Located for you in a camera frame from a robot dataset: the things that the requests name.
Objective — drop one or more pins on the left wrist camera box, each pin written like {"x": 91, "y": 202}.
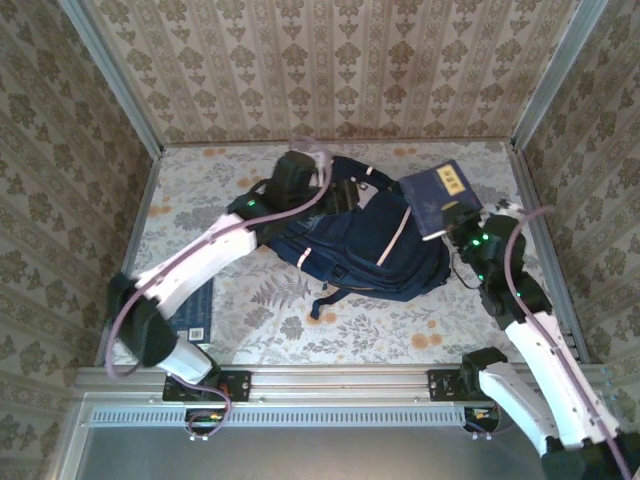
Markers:
{"x": 319, "y": 160}

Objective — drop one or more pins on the grey metal panel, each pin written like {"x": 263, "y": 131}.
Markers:
{"x": 325, "y": 455}

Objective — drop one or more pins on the aluminium table side rail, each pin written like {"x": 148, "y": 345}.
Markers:
{"x": 523, "y": 175}
{"x": 140, "y": 215}

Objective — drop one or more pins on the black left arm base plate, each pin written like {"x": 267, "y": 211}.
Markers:
{"x": 240, "y": 385}

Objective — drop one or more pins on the blue book with barcode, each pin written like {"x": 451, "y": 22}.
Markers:
{"x": 197, "y": 315}

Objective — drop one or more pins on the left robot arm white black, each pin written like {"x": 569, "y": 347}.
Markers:
{"x": 200, "y": 260}

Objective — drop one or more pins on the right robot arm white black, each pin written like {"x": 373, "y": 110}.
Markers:
{"x": 540, "y": 350}

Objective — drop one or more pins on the aluminium mounting rail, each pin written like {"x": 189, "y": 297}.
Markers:
{"x": 340, "y": 382}

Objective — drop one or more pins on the aluminium frame post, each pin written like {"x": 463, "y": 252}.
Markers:
{"x": 115, "y": 80}
{"x": 558, "y": 75}

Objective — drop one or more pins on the navy book with yellow label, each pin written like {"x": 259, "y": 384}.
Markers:
{"x": 425, "y": 200}

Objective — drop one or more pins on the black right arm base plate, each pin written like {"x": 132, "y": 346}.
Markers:
{"x": 440, "y": 385}

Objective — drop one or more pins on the navy blue backpack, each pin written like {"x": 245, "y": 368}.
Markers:
{"x": 360, "y": 240}

